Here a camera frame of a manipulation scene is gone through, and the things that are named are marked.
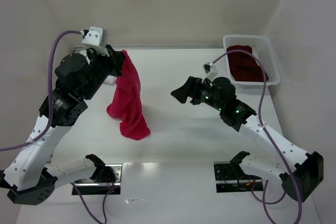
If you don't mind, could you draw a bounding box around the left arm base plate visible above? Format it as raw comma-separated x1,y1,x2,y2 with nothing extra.
74,164,122,195

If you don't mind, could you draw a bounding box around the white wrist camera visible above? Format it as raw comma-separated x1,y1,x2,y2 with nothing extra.
202,62,218,83
81,27,108,56

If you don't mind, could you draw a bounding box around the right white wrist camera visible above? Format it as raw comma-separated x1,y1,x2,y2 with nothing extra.
202,62,218,83

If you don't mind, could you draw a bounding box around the bright red t shirt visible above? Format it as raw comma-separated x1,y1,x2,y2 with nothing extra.
106,50,151,141

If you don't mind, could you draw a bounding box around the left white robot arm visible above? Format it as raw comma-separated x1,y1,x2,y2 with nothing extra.
1,45,125,206

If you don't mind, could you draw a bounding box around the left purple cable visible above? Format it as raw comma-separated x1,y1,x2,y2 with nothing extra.
0,30,108,224

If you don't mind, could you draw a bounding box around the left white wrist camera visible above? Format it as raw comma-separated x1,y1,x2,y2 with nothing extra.
81,27,108,56

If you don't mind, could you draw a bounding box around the white folded t shirt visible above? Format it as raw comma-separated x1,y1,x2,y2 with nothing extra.
103,76,117,86

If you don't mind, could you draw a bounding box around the dark red t shirt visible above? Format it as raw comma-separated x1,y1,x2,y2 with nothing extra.
227,52,264,82

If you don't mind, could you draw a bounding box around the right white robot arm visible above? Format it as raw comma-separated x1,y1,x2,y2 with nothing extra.
171,77,324,202

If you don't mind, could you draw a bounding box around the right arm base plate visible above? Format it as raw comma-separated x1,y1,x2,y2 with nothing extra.
214,162,264,193

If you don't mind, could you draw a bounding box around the white plastic basket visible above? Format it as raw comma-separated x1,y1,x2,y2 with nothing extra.
223,35,280,89

